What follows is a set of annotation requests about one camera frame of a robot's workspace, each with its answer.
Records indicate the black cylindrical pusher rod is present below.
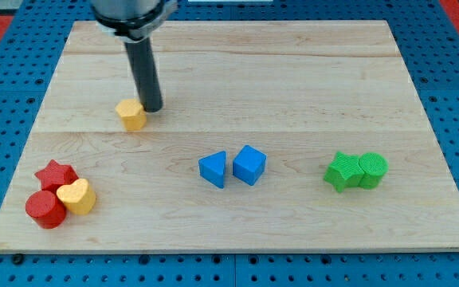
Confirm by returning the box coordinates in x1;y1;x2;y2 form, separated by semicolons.
125;38;163;112

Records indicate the yellow hexagon block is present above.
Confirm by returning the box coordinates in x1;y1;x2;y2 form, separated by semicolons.
115;99;147;132

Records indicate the red star block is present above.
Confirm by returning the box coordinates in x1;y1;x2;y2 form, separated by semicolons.
34;159;79;193

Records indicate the green star block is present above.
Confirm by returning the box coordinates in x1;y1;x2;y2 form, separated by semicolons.
324;151;364;193

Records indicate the blue triangle block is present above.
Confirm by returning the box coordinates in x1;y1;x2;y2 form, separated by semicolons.
198;151;226;189

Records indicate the blue cube block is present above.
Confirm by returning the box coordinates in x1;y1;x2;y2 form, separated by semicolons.
233;145;267;186

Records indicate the yellow heart block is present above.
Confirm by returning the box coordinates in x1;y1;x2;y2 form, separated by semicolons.
57;179;96;215

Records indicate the wooden board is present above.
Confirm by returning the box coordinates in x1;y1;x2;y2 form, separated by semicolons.
0;21;459;254

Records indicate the red cylinder block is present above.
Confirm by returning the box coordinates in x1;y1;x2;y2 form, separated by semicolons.
25;191;67;229

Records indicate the green cylinder block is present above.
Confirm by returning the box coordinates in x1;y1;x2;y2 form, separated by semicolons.
359;152;389;189

